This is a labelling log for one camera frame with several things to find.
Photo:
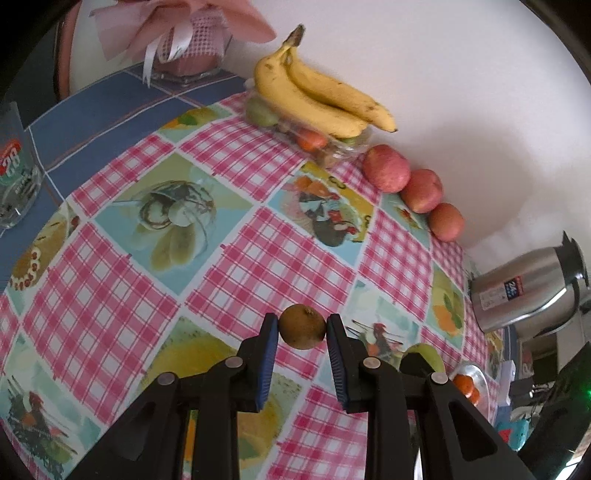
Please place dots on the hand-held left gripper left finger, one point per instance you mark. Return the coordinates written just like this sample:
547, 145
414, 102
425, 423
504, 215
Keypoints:
267, 360

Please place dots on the clear glass vase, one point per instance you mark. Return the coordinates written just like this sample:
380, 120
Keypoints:
184, 69

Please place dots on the clear plastic container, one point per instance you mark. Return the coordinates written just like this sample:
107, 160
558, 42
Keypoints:
341, 150

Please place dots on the green jujube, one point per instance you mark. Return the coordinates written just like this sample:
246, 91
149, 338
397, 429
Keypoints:
261, 113
431, 360

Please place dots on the red apple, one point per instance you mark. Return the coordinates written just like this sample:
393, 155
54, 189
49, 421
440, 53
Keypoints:
422, 190
447, 222
387, 168

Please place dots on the stainless steel thermos jug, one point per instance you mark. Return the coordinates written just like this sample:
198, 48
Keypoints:
521, 290

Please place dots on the pink panel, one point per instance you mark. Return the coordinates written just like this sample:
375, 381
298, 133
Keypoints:
64, 55

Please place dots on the pink flower bouquet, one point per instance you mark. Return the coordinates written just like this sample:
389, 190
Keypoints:
138, 23

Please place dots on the glass mug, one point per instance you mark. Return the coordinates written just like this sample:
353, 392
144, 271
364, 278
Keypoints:
18, 170

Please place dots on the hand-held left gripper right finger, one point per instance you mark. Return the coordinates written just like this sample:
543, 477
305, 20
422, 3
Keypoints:
336, 369

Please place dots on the brown kiwi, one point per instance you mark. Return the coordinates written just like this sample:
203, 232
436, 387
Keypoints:
302, 326
328, 159

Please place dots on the bunch of yellow bananas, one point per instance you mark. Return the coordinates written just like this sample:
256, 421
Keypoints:
314, 101

